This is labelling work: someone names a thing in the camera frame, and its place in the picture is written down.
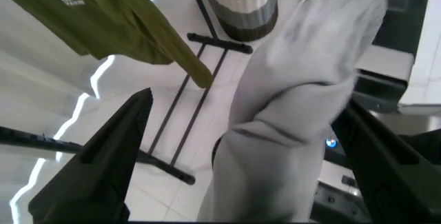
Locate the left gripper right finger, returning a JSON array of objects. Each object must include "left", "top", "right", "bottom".
[{"left": 330, "top": 98, "right": 441, "bottom": 224}]

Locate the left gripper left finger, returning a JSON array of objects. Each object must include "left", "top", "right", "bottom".
[{"left": 28, "top": 87, "right": 154, "bottom": 224}]

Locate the pale grey garment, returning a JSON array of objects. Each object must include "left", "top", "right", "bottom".
[{"left": 196, "top": 0, "right": 391, "bottom": 223}]

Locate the green printed shirt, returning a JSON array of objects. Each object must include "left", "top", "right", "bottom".
[{"left": 0, "top": 0, "right": 214, "bottom": 90}]

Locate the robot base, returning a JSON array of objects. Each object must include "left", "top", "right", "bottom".
[{"left": 309, "top": 0, "right": 441, "bottom": 223}]

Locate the black clothes rack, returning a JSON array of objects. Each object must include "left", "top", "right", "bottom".
[{"left": 0, "top": 0, "right": 254, "bottom": 186}]

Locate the white laundry basket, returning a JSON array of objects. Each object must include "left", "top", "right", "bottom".
[{"left": 194, "top": 0, "right": 279, "bottom": 43}]

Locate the white curtain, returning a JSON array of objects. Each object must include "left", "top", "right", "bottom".
[{"left": 0, "top": 0, "right": 158, "bottom": 218}]

